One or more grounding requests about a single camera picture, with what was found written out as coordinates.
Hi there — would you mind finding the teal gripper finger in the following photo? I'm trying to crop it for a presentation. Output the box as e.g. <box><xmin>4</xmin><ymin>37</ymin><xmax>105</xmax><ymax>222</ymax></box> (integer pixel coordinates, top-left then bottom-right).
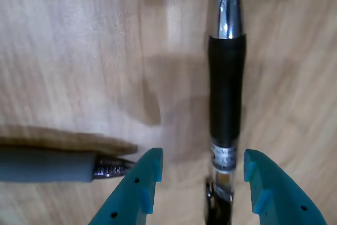
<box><xmin>88</xmin><ymin>148</ymin><xmax>164</xmax><ymax>225</ymax></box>
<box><xmin>243</xmin><ymin>149</ymin><xmax>329</xmax><ymax>225</ymax></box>

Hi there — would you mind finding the black pen with silver tip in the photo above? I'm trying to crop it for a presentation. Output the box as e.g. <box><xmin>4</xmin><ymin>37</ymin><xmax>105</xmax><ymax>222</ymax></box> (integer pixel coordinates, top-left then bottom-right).
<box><xmin>204</xmin><ymin>0</ymin><xmax>247</xmax><ymax>225</ymax></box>

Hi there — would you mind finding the clear pen with grey grip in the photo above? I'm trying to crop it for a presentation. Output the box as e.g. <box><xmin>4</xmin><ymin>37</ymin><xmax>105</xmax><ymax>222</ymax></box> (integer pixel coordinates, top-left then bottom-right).
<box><xmin>0</xmin><ymin>147</ymin><xmax>136</xmax><ymax>183</ymax></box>

